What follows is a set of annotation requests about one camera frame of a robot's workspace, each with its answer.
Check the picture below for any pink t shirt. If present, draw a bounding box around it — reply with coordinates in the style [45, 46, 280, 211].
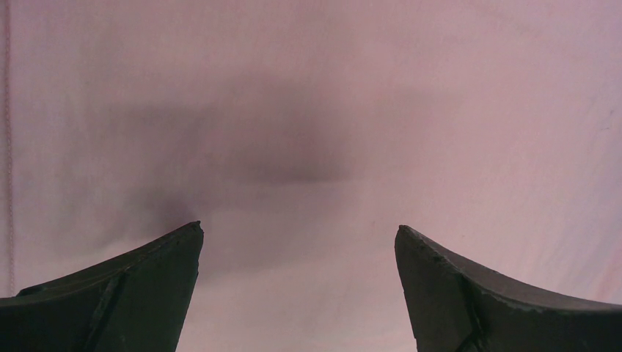
[1, 1, 621, 351]

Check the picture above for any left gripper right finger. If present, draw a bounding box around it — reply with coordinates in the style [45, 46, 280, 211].
[395, 225, 621, 352]

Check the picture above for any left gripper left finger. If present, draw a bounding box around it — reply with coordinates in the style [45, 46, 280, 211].
[1, 221, 204, 351]

